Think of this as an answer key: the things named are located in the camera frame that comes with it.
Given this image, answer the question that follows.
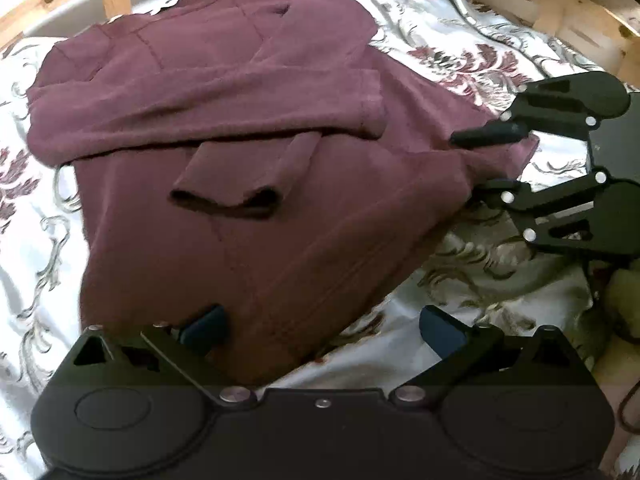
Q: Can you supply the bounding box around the maroon sweater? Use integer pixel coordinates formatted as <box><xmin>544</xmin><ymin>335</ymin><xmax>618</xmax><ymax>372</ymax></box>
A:
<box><xmin>27</xmin><ymin>0</ymin><xmax>537</xmax><ymax>385</ymax></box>

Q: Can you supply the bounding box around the floral white bedspread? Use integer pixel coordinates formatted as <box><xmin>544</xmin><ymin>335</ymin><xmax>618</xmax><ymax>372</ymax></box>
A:
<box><xmin>1</xmin><ymin>0</ymin><xmax>610</xmax><ymax>479</ymax></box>

